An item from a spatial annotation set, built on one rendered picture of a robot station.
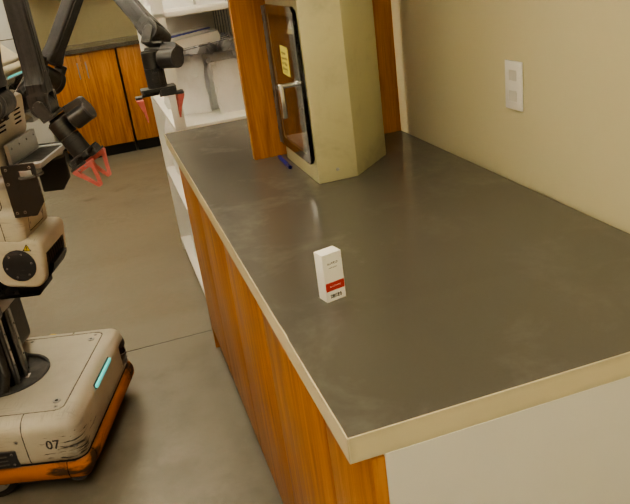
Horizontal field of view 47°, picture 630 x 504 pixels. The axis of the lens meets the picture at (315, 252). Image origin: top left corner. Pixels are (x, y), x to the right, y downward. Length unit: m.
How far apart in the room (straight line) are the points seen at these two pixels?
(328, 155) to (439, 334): 0.87
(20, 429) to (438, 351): 1.66
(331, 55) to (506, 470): 1.14
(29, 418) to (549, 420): 1.78
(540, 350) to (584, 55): 0.69
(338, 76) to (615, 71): 0.70
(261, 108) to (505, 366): 1.37
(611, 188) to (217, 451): 1.57
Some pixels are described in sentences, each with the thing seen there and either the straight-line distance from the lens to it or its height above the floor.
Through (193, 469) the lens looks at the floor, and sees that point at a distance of 2.50.
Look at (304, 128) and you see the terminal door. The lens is 1.90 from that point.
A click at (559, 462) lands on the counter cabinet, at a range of 1.14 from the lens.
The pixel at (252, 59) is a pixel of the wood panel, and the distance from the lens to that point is 2.20.
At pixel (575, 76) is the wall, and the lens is 1.61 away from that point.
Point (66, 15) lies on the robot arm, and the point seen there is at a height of 1.42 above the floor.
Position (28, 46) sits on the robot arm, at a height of 1.37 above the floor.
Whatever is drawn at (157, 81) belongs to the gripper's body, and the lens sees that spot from 2.22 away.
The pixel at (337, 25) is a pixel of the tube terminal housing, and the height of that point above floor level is 1.33.
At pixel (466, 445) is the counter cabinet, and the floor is 0.87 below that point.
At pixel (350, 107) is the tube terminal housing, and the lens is 1.90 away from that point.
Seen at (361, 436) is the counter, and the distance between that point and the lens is 0.95.
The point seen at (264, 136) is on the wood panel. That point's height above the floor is 1.01.
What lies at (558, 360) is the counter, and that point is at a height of 0.94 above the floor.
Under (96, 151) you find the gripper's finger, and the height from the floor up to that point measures 1.07.
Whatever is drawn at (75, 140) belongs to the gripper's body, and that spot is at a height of 1.12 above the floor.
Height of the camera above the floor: 1.51
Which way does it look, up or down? 23 degrees down
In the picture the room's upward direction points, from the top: 8 degrees counter-clockwise
